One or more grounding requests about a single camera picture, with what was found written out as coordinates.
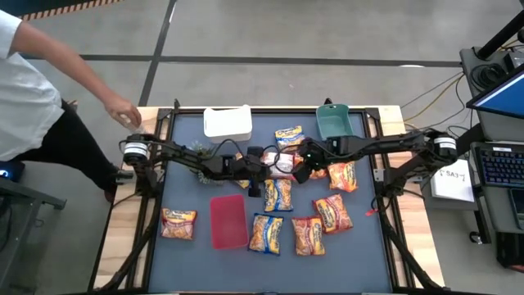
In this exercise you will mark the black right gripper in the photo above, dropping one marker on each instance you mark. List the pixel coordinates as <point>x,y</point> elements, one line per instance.
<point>315,153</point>

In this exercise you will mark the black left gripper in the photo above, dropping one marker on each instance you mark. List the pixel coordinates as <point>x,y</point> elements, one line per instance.
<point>249,168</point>

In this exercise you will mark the red Maruchan noodle pack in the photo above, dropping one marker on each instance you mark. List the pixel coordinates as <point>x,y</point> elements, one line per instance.
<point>286,166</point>
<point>178,224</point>
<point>308,236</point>

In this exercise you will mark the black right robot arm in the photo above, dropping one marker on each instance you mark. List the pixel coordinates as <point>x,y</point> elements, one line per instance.
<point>389,143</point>

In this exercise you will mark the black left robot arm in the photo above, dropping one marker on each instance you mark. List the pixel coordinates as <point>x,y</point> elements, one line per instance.
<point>184,153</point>

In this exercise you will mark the teal plastic bin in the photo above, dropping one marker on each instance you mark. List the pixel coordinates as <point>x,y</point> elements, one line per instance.
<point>333,123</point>

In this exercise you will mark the white plastic bin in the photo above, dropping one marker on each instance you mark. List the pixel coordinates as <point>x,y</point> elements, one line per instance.
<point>227,123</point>

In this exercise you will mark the small green artificial plant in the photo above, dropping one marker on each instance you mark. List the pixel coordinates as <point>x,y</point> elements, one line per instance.
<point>200,148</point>

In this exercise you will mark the pink plastic bin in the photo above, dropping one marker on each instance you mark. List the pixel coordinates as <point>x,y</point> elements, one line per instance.
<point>229,221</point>

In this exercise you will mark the blue-grey table mat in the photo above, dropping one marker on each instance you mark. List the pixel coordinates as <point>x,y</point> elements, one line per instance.
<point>348,262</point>

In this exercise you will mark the white labelled paper box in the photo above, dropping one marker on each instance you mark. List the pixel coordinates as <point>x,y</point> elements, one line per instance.
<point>450,184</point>

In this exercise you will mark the person's left hand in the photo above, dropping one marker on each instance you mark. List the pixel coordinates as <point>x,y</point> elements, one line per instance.
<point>120,110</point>

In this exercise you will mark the black caster wheel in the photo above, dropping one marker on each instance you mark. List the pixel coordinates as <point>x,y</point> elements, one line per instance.
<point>475,237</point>

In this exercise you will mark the black backlit keyboard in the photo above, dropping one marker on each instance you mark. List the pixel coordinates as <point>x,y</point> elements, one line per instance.
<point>501,166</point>

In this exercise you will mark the computer monitor with blue screen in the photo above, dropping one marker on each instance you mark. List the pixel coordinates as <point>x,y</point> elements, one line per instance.
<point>503,96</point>

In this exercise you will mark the dark tablet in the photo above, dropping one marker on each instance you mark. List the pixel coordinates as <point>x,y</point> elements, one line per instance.
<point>519,209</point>

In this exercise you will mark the black box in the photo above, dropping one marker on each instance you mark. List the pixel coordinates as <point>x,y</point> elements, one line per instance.
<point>511,250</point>

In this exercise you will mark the black monitor pole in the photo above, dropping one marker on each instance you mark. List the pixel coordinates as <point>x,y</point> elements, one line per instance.
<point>501,37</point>

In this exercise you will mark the dark grey desk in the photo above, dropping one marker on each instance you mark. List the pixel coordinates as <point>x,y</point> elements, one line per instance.
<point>20,190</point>

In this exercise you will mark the person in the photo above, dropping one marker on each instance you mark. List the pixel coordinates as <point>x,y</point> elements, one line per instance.
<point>24,102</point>

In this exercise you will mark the black device with blue light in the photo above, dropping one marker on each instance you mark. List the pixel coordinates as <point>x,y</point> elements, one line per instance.
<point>8,173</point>

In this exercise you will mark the black metal table frame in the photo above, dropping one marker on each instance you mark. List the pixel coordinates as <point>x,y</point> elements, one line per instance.
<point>282,110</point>

